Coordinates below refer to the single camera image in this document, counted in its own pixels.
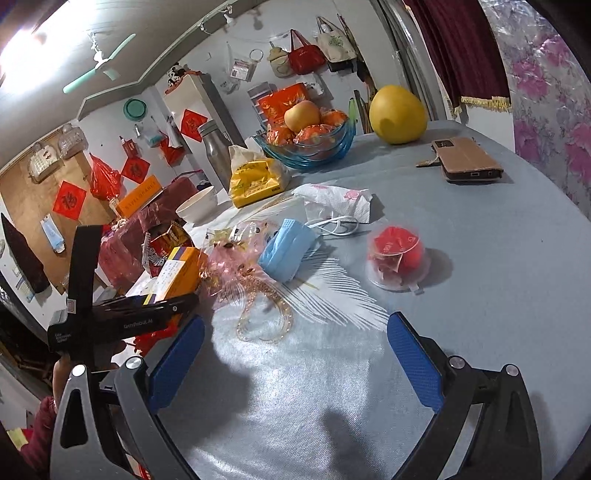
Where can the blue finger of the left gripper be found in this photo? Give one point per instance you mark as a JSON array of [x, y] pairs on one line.
[[132, 313]]

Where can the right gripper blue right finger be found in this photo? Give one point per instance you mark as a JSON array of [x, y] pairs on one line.
[[505, 442]]

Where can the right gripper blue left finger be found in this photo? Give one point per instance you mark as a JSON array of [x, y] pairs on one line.
[[108, 418]]

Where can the red foil snack wrapper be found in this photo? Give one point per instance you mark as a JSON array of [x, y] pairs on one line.
[[158, 243]]

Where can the pink floral cellophane wrap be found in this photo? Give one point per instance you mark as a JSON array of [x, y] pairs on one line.
[[232, 275]]

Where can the plastic cup with red paper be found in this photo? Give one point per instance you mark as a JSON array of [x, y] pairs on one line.
[[397, 259]]

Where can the person left hand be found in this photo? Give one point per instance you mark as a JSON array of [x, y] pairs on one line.
[[61, 372]]

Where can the red covered side table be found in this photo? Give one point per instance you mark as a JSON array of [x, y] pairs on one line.
[[121, 250]]

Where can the orange medicine box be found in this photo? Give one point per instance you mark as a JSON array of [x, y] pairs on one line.
[[180, 275]]

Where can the white ceramic bowl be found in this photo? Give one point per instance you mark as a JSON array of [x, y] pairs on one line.
[[198, 206]]

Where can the orange long box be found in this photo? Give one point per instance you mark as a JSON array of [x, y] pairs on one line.
[[138, 197]]

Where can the red plastic bag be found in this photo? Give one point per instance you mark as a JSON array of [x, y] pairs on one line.
[[105, 183]]

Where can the blue face mask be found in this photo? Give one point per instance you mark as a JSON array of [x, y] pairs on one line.
[[283, 254]]

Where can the feather print tablecloth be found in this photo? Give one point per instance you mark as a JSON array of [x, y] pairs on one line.
[[509, 283]]

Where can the yellow snack bag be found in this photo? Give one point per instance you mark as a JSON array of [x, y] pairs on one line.
[[254, 176]]

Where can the steel thermos bottle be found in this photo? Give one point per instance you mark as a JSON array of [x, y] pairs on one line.
[[216, 147]]

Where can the white refrigerator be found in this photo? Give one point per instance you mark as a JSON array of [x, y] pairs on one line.
[[194, 103]]

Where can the white printed tissue pack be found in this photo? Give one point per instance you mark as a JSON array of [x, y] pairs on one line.
[[326, 201]]

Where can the blue glass fruit bowl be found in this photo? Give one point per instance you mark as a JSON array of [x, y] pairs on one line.
[[312, 154]]

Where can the orange gift box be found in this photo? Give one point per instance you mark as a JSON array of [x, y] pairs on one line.
[[274, 105]]

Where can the green ceiling fan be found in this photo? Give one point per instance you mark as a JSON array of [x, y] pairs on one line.
[[102, 64]]

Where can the red yellow apple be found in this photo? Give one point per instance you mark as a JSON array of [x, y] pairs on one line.
[[302, 115]]

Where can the phone in brown case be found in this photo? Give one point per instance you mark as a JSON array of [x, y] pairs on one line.
[[463, 161]]

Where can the red handbag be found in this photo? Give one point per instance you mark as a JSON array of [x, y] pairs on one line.
[[304, 57]]

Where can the yellow pomelo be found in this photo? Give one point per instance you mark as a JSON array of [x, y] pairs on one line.
[[398, 116]]

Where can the beige tote bag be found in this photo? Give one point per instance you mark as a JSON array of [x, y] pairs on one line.
[[335, 45]]

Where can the floral plastic sheet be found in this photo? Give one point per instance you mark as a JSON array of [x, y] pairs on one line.
[[550, 95]]

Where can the dark red curtain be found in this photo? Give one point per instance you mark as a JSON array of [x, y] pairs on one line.
[[464, 52]]

